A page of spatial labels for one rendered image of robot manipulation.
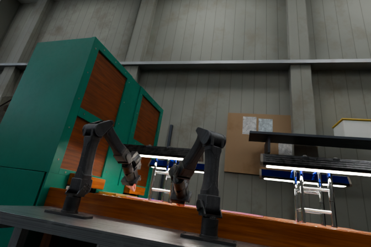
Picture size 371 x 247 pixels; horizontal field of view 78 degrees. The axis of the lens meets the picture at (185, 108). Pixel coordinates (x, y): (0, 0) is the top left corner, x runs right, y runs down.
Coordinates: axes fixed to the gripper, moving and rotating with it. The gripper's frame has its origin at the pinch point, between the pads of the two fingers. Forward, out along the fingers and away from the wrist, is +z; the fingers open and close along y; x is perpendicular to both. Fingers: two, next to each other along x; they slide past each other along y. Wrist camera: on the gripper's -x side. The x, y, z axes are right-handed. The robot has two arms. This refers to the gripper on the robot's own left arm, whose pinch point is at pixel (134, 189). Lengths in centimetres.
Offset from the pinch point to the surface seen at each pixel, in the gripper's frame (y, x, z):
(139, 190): 35, -50, 56
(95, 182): 34.7, -6.8, 5.4
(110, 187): 41, -24, 27
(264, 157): -74, -26, -11
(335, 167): -110, -23, -11
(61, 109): 48, -14, -47
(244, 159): -51, -200, 129
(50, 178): 40.6, 16.1, -17.7
